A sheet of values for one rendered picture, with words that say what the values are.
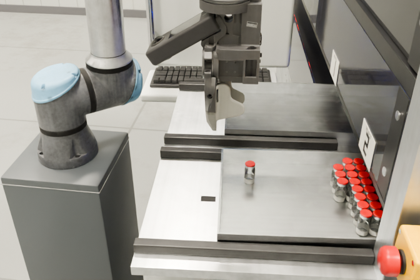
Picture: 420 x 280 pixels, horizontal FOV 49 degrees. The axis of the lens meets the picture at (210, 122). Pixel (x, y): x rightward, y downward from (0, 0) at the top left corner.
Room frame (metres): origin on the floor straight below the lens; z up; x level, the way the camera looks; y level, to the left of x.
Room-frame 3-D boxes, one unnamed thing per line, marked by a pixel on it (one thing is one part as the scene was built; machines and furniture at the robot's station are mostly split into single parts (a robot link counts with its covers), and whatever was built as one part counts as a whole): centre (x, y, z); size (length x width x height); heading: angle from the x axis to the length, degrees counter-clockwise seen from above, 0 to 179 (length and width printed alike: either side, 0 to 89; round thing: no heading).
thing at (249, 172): (0.76, -0.08, 0.90); 0.02 x 0.02 x 0.04
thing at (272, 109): (1.03, -0.21, 0.90); 0.34 x 0.26 x 0.04; 86
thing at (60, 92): (1.00, 0.36, 0.96); 0.13 x 0.12 x 0.14; 123
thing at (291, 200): (0.69, -0.19, 0.90); 0.34 x 0.26 x 0.04; 87
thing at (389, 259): (0.44, -0.25, 0.99); 0.04 x 0.04 x 0.04; 86
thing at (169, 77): (1.41, -0.01, 0.82); 0.40 x 0.14 x 0.02; 87
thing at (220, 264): (0.86, -0.13, 0.87); 0.70 x 0.48 x 0.02; 176
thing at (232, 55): (0.63, -0.03, 1.24); 0.09 x 0.08 x 0.12; 86
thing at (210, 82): (0.61, 0.00, 1.18); 0.05 x 0.02 x 0.09; 176
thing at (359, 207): (0.69, -0.28, 0.90); 0.18 x 0.02 x 0.05; 177
